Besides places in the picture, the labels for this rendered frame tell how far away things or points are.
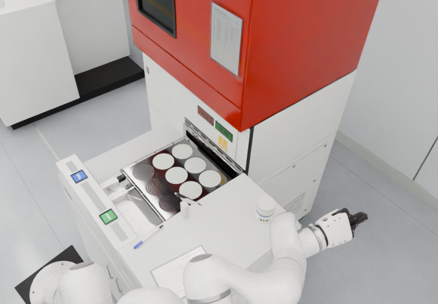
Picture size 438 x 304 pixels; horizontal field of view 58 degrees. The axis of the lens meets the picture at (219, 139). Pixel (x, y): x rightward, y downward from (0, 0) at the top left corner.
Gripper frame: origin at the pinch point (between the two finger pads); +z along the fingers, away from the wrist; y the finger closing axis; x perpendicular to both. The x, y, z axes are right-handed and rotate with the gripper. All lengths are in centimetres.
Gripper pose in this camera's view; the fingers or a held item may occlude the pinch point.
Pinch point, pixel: (360, 217)
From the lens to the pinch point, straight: 141.0
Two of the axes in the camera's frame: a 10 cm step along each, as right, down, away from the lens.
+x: 3.0, 1.3, -9.5
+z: 9.1, -3.4, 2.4
